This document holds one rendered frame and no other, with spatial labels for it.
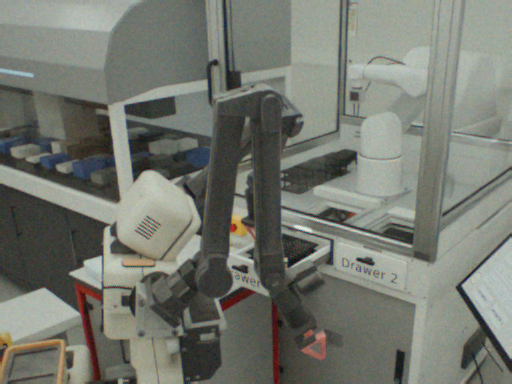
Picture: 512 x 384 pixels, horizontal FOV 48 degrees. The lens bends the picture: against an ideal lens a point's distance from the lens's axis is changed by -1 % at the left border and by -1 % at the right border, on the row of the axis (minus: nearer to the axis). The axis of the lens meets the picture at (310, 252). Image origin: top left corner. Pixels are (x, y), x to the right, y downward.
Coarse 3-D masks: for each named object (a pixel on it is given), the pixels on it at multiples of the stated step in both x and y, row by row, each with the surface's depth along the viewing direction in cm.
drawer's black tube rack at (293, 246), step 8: (288, 240) 223; (296, 240) 223; (304, 240) 223; (288, 248) 216; (296, 248) 216; (304, 248) 216; (312, 248) 217; (288, 256) 210; (296, 256) 210; (304, 256) 216; (288, 264) 211
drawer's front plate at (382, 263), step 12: (336, 252) 216; (348, 252) 212; (360, 252) 209; (372, 252) 207; (336, 264) 218; (360, 264) 211; (384, 264) 204; (396, 264) 201; (360, 276) 213; (372, 276) 210; (384, 276) 206
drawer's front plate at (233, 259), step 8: (232, 256) 203; (240, 256) 203; (232, 264) 205; (240, 264) 202; (248, 264) 200; (232, 272) 206; (240, 272) 204; (248, 272) 201; (240, 280) 205; (248, 280) 203; (256, 280) 200; (256, 288) 201; (264, 288) 199
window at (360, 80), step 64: (256, 0) 202; (320, 0) 187; (384, 0) 174; (256, 64) 212; (320, 64) 196; (384, 64) 182; (320, 128) 205; (384, 128) 190; (320, 192) 215; (384, 192) 198
